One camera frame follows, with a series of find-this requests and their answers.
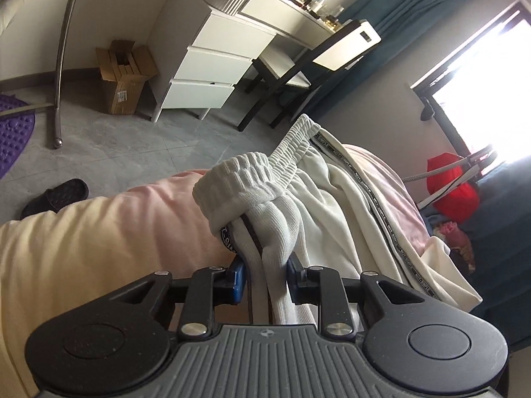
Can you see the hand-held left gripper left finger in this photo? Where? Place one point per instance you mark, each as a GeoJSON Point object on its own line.
{"type": "Point", "coordinates": [238, 277]}

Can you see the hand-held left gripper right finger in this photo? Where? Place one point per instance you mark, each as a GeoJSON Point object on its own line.
{"type": "Point", "coordinates": [293, 280]}

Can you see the white pants with striped trim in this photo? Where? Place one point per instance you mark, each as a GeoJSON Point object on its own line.
{"type": "Point", "coordinates": [332, 199]}

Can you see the pink clothes pile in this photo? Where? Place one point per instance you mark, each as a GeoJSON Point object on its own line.
{"type": "Point", "coordinates": [452, 236]}

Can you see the pink and yellow bed blanket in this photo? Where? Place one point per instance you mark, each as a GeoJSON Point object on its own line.
{"type": "Point", "coordinates": [103, 232]}

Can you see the red bag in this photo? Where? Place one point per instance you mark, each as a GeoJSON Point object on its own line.
{"type": "Point", "coordinates": [456, 199]}

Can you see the black slipper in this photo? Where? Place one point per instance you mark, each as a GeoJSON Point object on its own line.
{"type": "Point", "coordinates": [58, 197]}

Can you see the dark blue cloth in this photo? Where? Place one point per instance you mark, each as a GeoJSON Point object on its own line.
{"type": "Point", "coordinates": [506, 257]}

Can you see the white dressing table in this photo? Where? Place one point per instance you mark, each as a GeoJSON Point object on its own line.
{"type": "Point", "coordinates": [207, 62]}

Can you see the cardboard box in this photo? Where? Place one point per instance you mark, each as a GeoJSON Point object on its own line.
{"type": "Point", "coordinates": [124, 91]}

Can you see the purple studded mat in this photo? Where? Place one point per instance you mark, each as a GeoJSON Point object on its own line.
{"type": "Point", "coordinates": [14, 132]}

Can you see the row of cosmetic bottles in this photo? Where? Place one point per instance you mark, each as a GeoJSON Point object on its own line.
{"type": "Point", "coordinates": [315, 6]}

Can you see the dark framed window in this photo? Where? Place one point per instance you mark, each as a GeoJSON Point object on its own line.
{"type": "Point", "coordinates": [489, 70]}

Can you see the narrow blue curtain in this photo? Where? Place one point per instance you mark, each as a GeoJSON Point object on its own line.
{"type": "Point", "coordinates": [394, 0]}

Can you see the white hanging garment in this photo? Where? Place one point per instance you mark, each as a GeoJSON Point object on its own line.
{"type": "Point", "coordinates": [10, 4]}

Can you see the white chair with black frame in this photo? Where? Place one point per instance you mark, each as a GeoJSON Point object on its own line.
{"type": "Point", "coordinates": [344, 49]}

